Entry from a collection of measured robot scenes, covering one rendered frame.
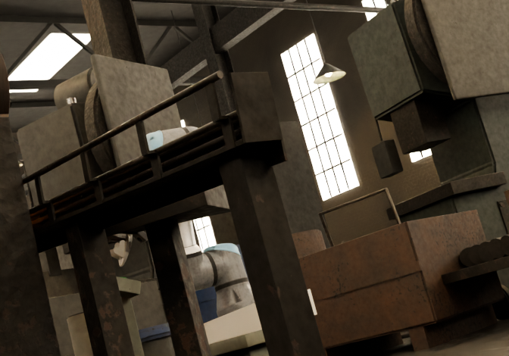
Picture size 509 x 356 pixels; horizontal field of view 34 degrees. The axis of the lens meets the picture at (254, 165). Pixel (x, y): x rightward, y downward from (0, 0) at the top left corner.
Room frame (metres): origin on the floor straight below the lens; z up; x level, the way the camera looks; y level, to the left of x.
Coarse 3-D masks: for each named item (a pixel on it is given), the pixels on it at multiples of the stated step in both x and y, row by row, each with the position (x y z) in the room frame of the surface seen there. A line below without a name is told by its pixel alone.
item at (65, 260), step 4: (56, 248) 7.14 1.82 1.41; (60, 248) 7.09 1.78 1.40; (60, 252) 7.10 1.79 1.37; (60, 256) 7.11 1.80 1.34; (64, 256) 7.05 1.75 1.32; (68, 256) 7.00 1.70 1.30; (60, 260) 7.12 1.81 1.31; (64, 260) 7.06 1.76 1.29; (68, 260) 7.01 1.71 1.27; (60, 264) 7.14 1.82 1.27; (64, 264) 7.07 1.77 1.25; (68, 264) 7.02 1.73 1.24; (72, 264) 6.97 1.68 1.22; (64, 268) 7.09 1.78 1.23; (68, 268) 7.03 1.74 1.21
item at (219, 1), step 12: (132, 0) 10.10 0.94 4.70; (144, 0) 10.21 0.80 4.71; (156, 0) 10.33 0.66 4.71; (168, 0) 10.45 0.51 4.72; (180, 0) 10.57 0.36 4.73; (192, 0) 10.70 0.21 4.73; (204, 0) 10.82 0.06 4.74; (216, 0) 10.95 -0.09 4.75; (228, 0) 11.10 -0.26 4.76; (240, 0) 11.25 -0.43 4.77; (372, 12) 13.08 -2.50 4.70
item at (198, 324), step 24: (216, 192) 1.86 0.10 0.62; (144, 216) 1.82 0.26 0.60; (168, 216) 1.80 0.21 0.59; (192, 216) 1.93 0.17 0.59; (168, 240) 1.89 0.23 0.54; (168, 264) 1.89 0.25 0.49; (168, 288) 1.89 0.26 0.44; (192, 288) 1.93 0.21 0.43; (168, 312) 1.90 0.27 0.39; (192, 312) 1.89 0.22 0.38; (192, 336) 1.89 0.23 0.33
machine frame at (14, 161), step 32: (0, 128) 1.70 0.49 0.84; (0, 160) 1.69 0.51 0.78; (0, 192) 1.68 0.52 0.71; (0, 224) 1.67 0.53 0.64; (32, 224) 1.72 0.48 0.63; (0, 256) 1.67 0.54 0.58; (32, 256) 1.71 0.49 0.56; (0, 288) 1.66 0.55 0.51; (32, 288) 1.70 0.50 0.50; (0, 320) 1.65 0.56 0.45; (32, 320) 1.69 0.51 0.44; (0, 352) 1.64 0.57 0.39; (32, 352) 1.68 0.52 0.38
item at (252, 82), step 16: (240, 80) 1.21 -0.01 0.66; (256, 80) 1.23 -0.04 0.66; (240, 96) 1.21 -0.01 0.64; (256, 96) 1.23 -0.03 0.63; (272, 96) 1.25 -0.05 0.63; (240, 112) 1.21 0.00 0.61; (256, 112) 1.23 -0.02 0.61; (272, 112) 1.25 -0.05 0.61; (240, 128) 1.21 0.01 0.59; (256, 128) 1.22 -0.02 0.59; (272, 128) 1.24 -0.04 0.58
